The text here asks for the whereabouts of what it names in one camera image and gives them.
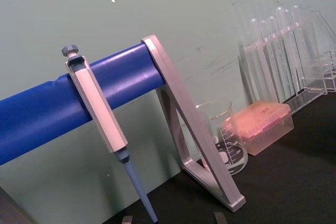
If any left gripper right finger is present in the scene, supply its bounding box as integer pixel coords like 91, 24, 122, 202
213, 211, 227, 224

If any clear glass beaker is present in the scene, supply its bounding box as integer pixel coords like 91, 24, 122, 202
195, 100, 249, 177

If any black table cloth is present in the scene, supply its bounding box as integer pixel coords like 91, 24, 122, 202
101, 87, 336, 224

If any pink translucent tip box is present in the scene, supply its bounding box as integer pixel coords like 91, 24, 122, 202
221, 102, 295, 156

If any grey white pipette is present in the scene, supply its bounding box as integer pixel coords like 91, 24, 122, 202
61, 42, 159, 222

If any pipette stand with blue bar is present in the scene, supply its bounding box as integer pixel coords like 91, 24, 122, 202
0, 34, 247, 212

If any clear acrylic test tube rack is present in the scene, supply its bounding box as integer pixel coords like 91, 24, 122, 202
237, 9, 336, 112

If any small clear acrylic stand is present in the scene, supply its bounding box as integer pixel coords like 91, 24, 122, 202
318, 47, 336, 90

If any clear test tube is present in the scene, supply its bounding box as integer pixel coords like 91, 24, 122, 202
282, 9, 300, 97
291, 4, 307, 91
259, 19, 277, 102
267, 16, 286, 103
275, 6, 295, 99
249, 18, 266, 102

